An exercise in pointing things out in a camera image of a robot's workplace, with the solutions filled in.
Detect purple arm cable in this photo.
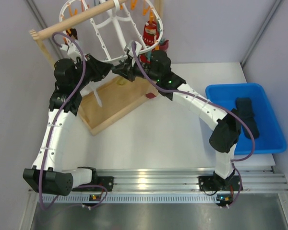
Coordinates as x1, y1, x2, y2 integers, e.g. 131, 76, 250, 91
38, 32, 87, 211
132, 41, 256, 207

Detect white black striped sock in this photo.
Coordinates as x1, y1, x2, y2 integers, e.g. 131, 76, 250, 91
81, 82, 102, 107

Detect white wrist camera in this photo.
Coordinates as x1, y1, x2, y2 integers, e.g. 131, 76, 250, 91
124, 41, 143, 58
60, 43, 82, 62

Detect dark navy sock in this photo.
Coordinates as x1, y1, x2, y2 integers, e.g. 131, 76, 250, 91
235, 97, 260, 139

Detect striped maroon sock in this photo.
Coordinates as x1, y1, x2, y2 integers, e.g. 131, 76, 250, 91
158, 39, 169, 52
145, 92, 156, 99

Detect brown argyle sock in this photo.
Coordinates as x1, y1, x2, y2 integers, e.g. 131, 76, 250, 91
66, 28, 78, 40

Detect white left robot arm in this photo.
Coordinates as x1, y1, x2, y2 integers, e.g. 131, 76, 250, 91
23, 54, 112, 196

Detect orange clothes peg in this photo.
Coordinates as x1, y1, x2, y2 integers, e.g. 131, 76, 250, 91
142, 1, 151, 16

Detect aluminium mounting rail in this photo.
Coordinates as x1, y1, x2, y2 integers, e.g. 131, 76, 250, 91
42, 168, 288, 207

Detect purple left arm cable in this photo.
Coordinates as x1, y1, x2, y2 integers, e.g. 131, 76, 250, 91
38, 32, 87, 211

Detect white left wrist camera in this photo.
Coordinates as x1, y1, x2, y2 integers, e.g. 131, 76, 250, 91
60, 43, 82, 62

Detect wooden hanger stand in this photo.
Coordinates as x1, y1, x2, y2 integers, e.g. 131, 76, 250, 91
29, 0, 164, 135

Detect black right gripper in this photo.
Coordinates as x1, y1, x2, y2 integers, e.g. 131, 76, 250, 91
113, 57, 160, 83

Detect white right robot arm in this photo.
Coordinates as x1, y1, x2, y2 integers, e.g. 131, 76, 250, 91
112, 50, 241, 191

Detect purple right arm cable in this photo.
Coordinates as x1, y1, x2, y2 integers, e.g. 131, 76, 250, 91
132, 41, 256, 207

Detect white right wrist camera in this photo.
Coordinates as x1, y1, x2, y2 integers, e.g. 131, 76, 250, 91
124, 41, 143, 58

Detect blue plastic bin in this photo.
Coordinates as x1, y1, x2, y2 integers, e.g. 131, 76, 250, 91
205, 83, 287, 155

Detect white round clip hanger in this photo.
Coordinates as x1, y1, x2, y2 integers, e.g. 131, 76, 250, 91
63, 0, 164, 63

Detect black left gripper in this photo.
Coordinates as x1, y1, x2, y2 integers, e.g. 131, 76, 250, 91
72, 53, 113, 91

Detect red christmas sock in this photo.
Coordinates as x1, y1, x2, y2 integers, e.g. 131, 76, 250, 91
143, 21, 159, 46

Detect yellow sock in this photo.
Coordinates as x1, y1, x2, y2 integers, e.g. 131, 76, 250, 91
117, 79, 126, 86

